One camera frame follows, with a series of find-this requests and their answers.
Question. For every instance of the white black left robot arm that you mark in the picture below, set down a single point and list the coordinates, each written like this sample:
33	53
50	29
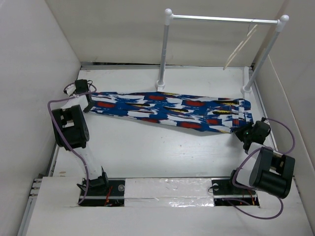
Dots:
71	132

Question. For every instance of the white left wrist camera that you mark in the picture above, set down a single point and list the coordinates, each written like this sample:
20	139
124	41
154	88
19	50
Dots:
69	89

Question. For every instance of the beige wooden clothes hanger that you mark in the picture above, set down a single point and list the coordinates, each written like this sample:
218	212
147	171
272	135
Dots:
240	46

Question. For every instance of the black base rail with tape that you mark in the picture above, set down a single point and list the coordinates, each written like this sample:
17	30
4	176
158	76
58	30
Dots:
167	192

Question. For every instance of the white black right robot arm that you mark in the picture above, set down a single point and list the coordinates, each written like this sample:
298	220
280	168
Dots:
273	170

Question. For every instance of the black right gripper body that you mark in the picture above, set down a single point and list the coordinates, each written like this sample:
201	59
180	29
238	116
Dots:
245	132

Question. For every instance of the blue white red patterned trousers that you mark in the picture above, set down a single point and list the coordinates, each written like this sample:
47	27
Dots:
201	113

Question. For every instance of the white metal clothes rack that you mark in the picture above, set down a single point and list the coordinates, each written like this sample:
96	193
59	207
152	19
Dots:
279	25

